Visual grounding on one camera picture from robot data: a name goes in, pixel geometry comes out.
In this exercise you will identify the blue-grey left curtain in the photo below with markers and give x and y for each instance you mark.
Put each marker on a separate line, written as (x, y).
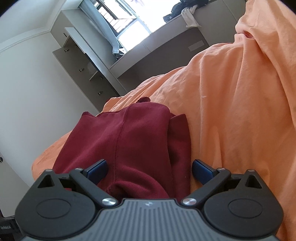
(92, 12)

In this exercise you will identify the open window sash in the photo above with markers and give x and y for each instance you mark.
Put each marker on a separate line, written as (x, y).
(119, 16)

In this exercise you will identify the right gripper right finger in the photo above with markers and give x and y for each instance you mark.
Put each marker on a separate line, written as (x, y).
(211, 180)

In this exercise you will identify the grey window seat cabinet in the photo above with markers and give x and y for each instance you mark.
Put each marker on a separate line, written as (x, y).
(174, 44)

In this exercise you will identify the open beige wardrobe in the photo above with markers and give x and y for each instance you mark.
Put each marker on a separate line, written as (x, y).
(86, 56)

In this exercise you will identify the white cloth hanging off sill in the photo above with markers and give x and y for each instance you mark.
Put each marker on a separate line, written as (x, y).
(188, 16)

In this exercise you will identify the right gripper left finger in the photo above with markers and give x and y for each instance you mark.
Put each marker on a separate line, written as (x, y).
(88, 180)

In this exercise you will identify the orange duvet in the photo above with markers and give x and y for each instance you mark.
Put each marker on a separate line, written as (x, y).
(239, 101)

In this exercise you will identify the dark clothes pile on sill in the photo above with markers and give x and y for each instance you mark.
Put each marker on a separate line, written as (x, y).
(177, 8)

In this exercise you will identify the maroon red garment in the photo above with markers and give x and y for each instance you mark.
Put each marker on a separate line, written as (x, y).
(146, 147)

